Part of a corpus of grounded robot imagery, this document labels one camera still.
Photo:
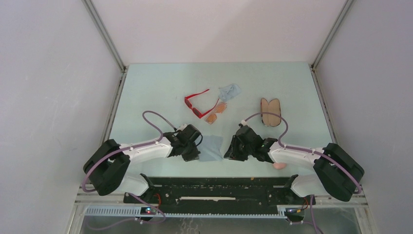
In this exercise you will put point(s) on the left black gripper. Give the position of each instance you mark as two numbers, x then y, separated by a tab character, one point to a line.
193	155

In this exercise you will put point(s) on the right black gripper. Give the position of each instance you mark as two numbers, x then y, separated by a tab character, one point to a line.
233	152

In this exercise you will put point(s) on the blue cleaning cloth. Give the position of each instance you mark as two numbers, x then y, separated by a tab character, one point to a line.
229	92
210	149

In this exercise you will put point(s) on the plaid brown glasses case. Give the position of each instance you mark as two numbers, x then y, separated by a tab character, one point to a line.
271	112

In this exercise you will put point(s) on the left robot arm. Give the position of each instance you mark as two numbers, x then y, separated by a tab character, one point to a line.
112	168

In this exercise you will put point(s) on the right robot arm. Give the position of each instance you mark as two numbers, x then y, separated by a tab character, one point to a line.
335	172

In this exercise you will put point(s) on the orange clear sunglasses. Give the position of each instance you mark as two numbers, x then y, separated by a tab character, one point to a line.
219	109

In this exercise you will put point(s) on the pink glasses case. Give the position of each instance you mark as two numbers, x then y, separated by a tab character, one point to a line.
279	166

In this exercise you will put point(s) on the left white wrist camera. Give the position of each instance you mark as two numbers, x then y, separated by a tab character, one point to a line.
187	133

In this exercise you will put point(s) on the red frame sunglasses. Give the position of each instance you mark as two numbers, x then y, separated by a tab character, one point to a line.
193	102

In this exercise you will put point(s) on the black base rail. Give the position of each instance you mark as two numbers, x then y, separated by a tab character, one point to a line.
223	195

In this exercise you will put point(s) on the right aluminium frame post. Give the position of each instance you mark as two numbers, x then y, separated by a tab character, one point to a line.
327	42

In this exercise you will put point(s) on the aluminium frame post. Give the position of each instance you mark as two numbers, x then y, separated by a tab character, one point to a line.
327	42
100	25

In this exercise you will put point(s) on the left aluminium frame post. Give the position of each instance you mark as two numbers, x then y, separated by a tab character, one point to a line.
100	25

